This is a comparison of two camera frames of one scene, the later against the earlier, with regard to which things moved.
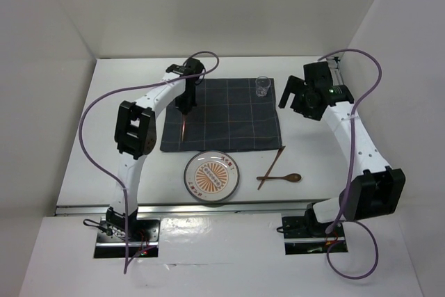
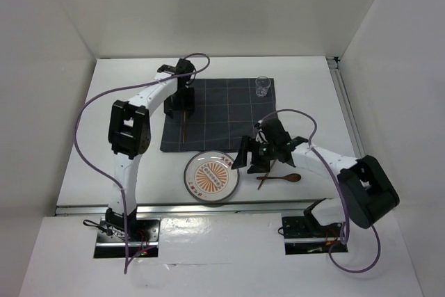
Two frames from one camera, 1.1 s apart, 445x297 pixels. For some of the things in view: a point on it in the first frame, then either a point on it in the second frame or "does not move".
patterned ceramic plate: x=211 y=176 does not move
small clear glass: x=263 y=83 does not move
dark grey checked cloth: x=229 y=114 does not move
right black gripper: x=296 y=85 to x=258 y=166
